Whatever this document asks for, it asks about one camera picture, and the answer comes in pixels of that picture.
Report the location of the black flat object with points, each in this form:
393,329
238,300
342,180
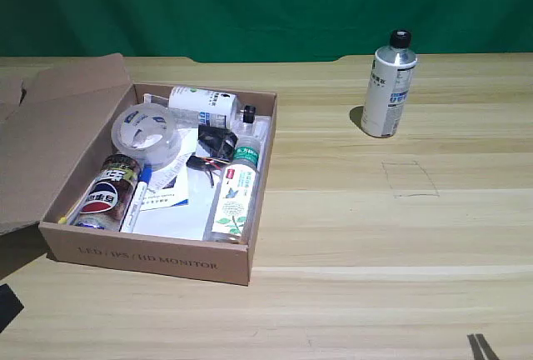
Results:
8,306

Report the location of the white and blue paper booklet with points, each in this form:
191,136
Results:
170,193

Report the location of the clear bottle with green cap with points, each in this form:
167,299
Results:
233,201

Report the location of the white bottle with black cap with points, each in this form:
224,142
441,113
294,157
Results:
385,97
200,101

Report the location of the Pepsi can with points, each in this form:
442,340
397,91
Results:
104,197

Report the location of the white marker with blue cap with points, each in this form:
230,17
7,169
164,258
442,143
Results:
137,197

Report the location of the clear plastic packaging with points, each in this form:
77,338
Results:
260,126

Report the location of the small yellow item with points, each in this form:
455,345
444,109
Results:
62,220

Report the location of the black binder clips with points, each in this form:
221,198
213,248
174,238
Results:
216,139

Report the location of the open brown cardboard box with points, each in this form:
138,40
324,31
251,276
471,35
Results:
145,258

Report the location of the clear tape roll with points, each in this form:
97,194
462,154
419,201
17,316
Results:
125,143

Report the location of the silver plastic bag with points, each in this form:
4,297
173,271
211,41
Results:
183,218

